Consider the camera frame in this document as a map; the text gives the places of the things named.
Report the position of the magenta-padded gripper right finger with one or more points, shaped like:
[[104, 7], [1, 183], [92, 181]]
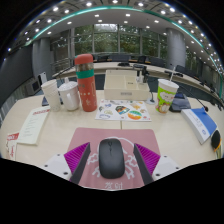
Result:
[[147, 160]]

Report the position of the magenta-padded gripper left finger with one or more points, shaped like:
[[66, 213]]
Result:
[[76, 159]]

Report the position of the black computer mouse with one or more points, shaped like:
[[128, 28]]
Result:
[[111, 158]]

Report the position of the pink printed mouse pad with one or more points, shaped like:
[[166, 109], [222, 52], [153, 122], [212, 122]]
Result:
[[93, 136]]

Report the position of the colourful sticker sheet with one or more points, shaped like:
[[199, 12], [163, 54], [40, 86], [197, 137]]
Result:
[[121, 110]]

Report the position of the blue and white book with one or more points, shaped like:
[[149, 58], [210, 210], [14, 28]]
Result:
[[200, 125]]

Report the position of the white lidded mug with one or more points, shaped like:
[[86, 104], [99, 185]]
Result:
[[69, 96]]

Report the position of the green white cup with straw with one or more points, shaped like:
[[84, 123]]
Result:
[[165, 96]]

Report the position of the white ribbed paper cup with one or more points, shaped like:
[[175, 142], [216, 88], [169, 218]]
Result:
[[51, 95]]

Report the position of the red bottle with green band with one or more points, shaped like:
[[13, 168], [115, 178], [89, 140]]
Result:
[[86, 88]]

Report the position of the beige cardboard box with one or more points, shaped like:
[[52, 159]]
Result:
[[125, 88]]

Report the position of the dark office chairs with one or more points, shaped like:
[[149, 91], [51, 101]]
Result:
[[150, 61]]

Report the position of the ceiling lights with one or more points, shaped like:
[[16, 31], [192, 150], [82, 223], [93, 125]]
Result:
[[128, 15]]

